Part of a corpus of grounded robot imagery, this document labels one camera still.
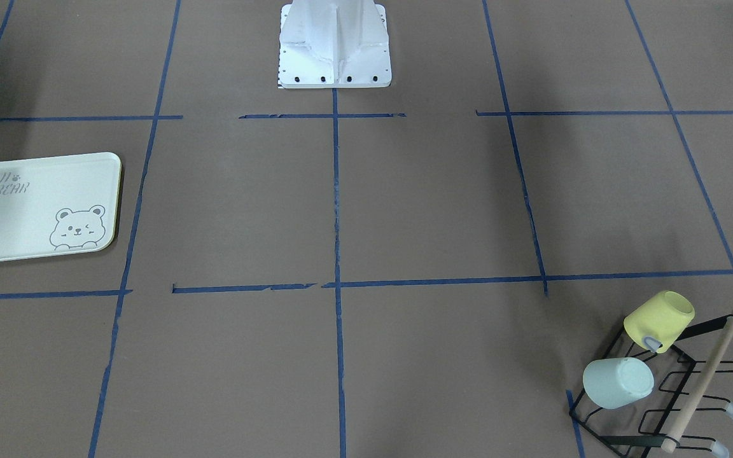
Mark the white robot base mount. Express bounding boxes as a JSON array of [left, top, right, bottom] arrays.
[[277, 1, 393, 90]]

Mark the yellow plastic cup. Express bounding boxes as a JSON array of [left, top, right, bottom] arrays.
[[623, 290, 695, 354]]

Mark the pale yellow bear tray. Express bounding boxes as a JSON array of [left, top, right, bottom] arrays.
[[0, 153, 122, 261]]

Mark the black wire cup rack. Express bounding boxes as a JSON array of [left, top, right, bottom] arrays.
[[568, 311, 733, 457]]

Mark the light green plastic cup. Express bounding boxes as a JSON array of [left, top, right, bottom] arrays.
[[583, 357, 655, 410]]

